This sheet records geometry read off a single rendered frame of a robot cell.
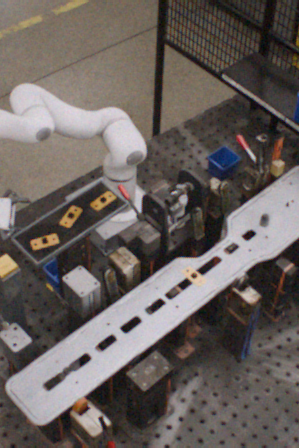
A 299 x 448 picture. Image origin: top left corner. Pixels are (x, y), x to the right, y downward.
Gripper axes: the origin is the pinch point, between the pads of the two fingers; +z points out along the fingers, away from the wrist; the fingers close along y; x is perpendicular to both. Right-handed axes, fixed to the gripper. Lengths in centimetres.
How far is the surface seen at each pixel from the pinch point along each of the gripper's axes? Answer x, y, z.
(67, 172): -153, -45, -37
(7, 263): 18.9, 17.6, 2.7
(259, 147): -22, -31, 73
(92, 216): 3.7, -0.2, 23.7
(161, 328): 1, 33, 48
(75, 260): -4.9, 13.4, 16.8
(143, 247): -8.2, 7.4, 38.4
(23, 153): -154, -55, -64
